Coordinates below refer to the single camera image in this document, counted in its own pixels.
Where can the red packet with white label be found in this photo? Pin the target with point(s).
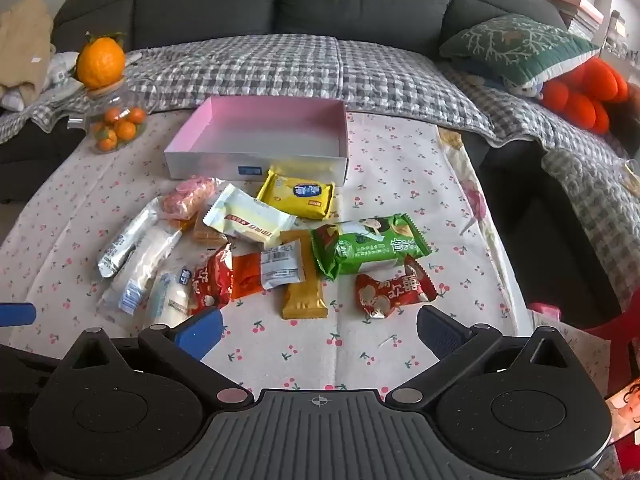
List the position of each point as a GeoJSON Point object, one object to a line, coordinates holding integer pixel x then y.
{"type": "Point", "coordinates": [277, 267]}

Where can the beige cloth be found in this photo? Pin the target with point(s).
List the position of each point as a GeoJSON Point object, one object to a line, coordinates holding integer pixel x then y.
{"type": "Point", "coordinates": [25, 40]}

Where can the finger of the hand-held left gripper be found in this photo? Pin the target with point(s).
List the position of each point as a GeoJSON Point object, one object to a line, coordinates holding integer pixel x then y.
{"type": "Point", "coordinates": [17, 315]}
{"type": "Point", "coordinates": [20, 362]}

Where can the white blue snack packet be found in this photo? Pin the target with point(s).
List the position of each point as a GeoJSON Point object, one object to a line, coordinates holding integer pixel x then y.
{"type": "Point", "coordinates": [170, 300]}

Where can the green embroidered pillow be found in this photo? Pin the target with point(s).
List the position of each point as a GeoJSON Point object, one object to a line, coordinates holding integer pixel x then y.
{"type": "Point", "coordinates": [520, 45]}

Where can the pile of small tangerines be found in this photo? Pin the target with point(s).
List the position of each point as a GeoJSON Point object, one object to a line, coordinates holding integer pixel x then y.
{"type": "Point", "coordinates": [117, 127]}

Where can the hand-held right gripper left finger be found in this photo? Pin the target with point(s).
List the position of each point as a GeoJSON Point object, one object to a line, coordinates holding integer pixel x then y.
{"type": "Point", "coordinates": [200, 334]}

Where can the cream white snack packet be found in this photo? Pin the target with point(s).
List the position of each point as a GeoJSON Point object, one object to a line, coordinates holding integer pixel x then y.
{"type": "Point", "coordinates": [250, 220]}

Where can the pink and white cardboard box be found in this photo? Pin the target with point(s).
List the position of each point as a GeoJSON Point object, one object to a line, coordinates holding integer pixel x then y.
{"type": "Point", "coordinates": [260, 125]}

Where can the stack of books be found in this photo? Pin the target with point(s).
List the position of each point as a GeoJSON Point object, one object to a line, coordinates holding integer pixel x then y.
{"type": "Point", "coordinates": [580, 10]}

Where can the red plastic stool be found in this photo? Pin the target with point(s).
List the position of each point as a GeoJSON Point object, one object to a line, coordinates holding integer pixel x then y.
{"type": "Point", "coordinates": [617, 330]}

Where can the cherry print tablecloth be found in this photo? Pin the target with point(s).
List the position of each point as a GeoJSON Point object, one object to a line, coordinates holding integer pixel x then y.
{"type": "Point", "coordinates": [400, 185]}

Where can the gold snack bar packet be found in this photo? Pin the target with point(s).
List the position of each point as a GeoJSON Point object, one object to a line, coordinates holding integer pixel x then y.
{"type": "Point", "coordinates": [302, 300]}

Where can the clear bread packet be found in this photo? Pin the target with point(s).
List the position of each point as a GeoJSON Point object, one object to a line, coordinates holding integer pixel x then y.
{"type": "Point", "coordinates": [145, 260]}

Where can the green snack packet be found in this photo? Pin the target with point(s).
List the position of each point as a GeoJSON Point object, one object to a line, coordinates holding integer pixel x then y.
{"type": "Point", "coordinates": [370, 250]}

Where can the wooden teapot lid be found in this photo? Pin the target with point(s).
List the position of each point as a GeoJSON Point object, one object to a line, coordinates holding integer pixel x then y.
{"type": "Point", "coordinates": [105, 91]}

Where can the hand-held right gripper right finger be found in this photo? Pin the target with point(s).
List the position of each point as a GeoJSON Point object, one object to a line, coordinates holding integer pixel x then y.
{"type": "Point", "coordinates": [440, 334]}

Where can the yellow snack packet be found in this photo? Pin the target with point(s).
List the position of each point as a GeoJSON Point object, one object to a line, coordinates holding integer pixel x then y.
{"type": "Point", "coordinates": [295, 195]}

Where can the white plush doll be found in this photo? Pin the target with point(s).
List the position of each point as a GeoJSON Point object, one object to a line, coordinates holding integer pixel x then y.
{"type": "Point", "coordinates": [522, 88]}

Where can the white shelf unit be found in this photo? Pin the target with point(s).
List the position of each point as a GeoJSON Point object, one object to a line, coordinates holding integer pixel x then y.
{"type": "Point", "coordinates": [622, 15]}

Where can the large orange citrus fruit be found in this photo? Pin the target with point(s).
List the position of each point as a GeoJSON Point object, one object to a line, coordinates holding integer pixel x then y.
{"type": "Point", "coordinates": [100, 62]}

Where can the pink snack packet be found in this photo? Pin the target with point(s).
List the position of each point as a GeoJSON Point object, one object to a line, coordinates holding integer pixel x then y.
{"type": "Point", "coordinates": [187, 197]}

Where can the glass jar with oranges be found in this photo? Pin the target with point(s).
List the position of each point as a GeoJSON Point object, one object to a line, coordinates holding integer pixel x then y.
{"type": "Point", "coordinates": [100, 110]}

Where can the silver white long packet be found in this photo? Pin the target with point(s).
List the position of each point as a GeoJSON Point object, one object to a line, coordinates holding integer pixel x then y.
{"type": "Point", "coordinates": [125, 245]}

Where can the floral print bag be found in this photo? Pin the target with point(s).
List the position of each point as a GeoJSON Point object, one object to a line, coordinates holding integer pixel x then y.
{"type": "Point", "coordinates": [575, 355]}

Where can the pink object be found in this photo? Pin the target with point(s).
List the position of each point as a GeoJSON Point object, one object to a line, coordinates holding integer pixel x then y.
{"type": "Point", "coordinates": [545, 311]}

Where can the floral print cloth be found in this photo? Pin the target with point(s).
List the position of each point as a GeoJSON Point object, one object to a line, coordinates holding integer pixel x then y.
{"type": "Point", "coordinates": [472, 195]}

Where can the printed picture bag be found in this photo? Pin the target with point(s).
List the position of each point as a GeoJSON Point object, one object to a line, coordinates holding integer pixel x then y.
{"type": "Point", "coordinates": [627, 405]}

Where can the orange plush toy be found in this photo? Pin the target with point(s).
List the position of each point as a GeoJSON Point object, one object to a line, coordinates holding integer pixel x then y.
{"type": "Point", "coordinates": [585, 95]}

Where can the grey checkered blanket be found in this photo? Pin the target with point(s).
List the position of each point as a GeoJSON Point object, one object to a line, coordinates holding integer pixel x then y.
{"type": "Point", "coordinates": [300, 70]}

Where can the clear wafer biscuit packet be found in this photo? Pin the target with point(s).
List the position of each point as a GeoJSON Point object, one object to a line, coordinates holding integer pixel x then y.
{"type": "Point", "coordinates": [205, 234]}

